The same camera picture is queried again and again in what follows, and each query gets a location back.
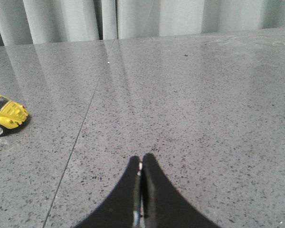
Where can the grey curtain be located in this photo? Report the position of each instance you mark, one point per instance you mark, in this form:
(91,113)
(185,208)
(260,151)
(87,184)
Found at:
(48,21)

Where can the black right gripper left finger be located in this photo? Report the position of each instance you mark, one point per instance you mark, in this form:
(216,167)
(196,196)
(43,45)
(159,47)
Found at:
(122,207)

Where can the yellow toy beetle car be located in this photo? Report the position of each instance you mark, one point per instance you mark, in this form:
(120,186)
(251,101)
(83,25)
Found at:
(12,115)

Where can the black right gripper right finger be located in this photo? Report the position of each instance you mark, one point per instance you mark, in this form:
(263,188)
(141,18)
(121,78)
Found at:
(163,205)

